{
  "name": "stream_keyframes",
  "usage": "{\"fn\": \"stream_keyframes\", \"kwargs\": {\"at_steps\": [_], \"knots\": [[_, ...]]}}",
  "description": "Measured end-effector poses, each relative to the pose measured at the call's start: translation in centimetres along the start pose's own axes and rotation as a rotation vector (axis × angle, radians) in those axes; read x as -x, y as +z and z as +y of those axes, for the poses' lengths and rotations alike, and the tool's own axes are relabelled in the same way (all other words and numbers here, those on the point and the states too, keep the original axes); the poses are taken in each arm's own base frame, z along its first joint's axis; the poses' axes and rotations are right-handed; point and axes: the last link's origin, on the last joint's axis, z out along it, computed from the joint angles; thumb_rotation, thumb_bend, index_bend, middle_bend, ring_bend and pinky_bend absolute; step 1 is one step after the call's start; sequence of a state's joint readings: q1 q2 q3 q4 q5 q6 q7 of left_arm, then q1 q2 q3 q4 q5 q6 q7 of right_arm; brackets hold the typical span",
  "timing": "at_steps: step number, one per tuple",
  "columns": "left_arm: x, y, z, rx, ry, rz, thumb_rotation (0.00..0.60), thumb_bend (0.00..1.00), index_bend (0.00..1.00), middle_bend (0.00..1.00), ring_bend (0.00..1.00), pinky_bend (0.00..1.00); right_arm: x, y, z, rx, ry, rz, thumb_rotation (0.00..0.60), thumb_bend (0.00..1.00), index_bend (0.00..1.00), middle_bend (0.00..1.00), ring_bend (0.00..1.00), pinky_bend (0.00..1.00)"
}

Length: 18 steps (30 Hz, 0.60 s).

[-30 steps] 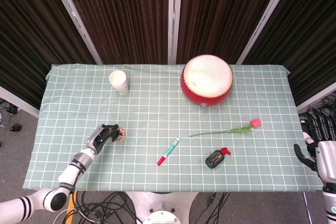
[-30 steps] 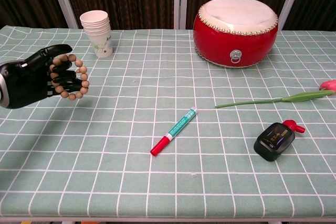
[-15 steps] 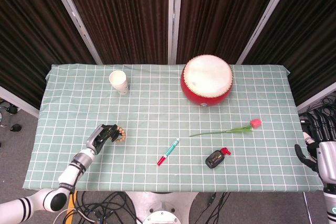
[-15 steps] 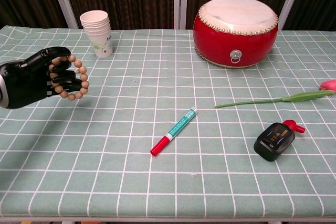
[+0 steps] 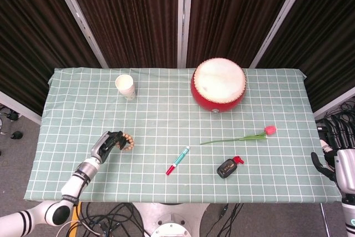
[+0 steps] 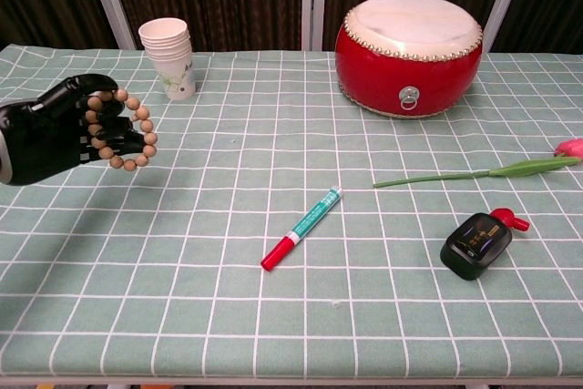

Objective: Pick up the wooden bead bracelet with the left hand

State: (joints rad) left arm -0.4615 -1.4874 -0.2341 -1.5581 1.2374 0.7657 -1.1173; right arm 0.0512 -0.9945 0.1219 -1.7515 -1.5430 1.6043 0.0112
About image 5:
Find black floor cable bundle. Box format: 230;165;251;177
69;200;148;237

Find white floor cable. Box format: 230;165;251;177
57;219;84;237

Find tangled black cables by screen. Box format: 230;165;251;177
315;99;355;127

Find wooden bead bracelet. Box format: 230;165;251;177
118;133;135;152

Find black ink bottle red cap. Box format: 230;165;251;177
216;155;245;179

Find artificial pink tulip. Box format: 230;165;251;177
200;125;277;145

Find red drum with white skin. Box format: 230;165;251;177
190;58;247;114

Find green checked tablecloth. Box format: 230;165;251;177
24;67;342;204

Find white metal table frame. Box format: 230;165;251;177
320;203;331;237

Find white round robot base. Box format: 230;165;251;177
133;203;210;237

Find green marker with red cap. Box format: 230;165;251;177
165;145;191;176

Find black cable with inline plug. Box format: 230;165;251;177
217;203;242;237

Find stack of white paper cups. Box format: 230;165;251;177
115;74;137;101

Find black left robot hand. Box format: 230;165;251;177
90;130;127;164

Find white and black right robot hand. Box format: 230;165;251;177
310;114;355;195

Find dark folding screen panel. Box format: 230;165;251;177
0;0;109;125
59;0;186;68
249;0;355;118
185;0;308;68

